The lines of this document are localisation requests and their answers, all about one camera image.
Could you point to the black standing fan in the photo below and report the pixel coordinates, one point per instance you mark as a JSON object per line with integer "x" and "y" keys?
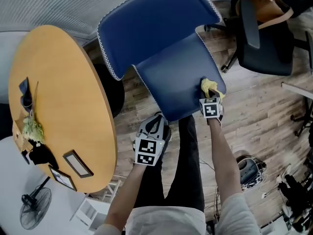
{"x": 31, "y": 202}

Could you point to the blue chair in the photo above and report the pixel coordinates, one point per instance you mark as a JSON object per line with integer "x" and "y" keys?
{"x": 159, "y": 33}

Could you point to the person's black trouser leg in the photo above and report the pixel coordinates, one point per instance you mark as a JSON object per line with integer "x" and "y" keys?
{"x": 185, "y": 168}

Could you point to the white venetian blind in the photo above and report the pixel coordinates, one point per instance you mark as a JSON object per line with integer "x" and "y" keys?
{"x": 61, "y": 6}

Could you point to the person's left forearm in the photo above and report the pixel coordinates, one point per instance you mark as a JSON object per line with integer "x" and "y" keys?
{"x": 127, "y": 195}

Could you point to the empty dark picture frame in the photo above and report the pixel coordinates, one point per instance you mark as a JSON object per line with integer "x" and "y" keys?
{"x": 78, "y": 164}

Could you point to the brown leather handbag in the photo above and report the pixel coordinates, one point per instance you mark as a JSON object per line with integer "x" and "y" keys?
{"x": 264, "y": 8}

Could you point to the white folding chair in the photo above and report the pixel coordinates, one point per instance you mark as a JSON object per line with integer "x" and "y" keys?
{"x": 93, "y": 212}

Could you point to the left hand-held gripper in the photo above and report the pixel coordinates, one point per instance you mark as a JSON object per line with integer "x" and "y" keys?
{"x": 146, "y": 150}

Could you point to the yellow wiping cloth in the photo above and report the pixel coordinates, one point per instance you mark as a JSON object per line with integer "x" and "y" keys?
{"x": 209, "y": 84}

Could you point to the round wooden table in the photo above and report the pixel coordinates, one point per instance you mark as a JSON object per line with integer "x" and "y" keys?
{"x": 66, "y": 94}

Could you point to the person's grey shirt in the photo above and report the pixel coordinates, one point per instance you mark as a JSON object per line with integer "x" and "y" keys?
{"x": 168, "y": 221}

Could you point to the white desk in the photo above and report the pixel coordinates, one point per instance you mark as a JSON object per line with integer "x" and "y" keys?
{"x": 298, "y": 88}

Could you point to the picture frame with drawing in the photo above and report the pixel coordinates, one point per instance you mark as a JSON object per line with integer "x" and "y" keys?
{"x": 62, "y": 179}

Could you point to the black cloth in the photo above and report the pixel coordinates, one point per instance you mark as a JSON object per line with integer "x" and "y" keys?
{"x": 41, "y": 155}

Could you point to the flower bouquet with blue wrap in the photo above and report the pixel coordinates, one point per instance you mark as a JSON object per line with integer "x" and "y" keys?
{"x": 33, "y": 131}

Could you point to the person's right forearm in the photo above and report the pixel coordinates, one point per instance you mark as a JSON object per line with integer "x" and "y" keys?
{"x": 222, "y": 160}

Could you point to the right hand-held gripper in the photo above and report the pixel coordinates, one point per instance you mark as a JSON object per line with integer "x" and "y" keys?
{"x": 210, "y": 109}

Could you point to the white power strip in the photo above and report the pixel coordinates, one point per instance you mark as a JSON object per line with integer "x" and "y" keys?
{"x": 263, "y": 195}

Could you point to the black mesh office chair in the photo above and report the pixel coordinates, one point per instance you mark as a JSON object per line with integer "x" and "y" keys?
{"x": 264, "y": 57}

